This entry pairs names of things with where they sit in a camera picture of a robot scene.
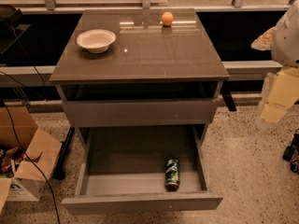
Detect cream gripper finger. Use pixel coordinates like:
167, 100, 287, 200
251, 27, 276, 51
259, 67, 299, 124

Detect green soda can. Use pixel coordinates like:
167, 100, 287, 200
165, 159, 180, 191

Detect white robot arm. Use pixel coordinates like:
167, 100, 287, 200
251, 0, 299, 124

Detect grey drawer cabinet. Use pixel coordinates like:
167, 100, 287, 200
50, 9, 228, 142

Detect closed grey top drawer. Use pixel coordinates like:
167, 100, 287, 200
62, 99, 218, 128

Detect open grey middle drawer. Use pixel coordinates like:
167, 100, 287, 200
63, 125, 223, 215

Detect black device on floor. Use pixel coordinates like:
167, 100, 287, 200
282, 130, 299, 173

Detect orange fruit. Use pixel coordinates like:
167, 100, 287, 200
161, 12, 174, 26

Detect white paper bowl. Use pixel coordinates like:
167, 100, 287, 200
77, 29, 116, 54

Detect black equipment on shelf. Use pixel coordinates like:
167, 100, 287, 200
0, 5, 30, 55

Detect open cardboard box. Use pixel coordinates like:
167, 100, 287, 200
0, 107, 62, 212

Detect snack packets in box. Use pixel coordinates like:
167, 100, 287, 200
0, 147, 43, 179

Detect black power cable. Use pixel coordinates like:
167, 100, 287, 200
0, 98, 62, 224

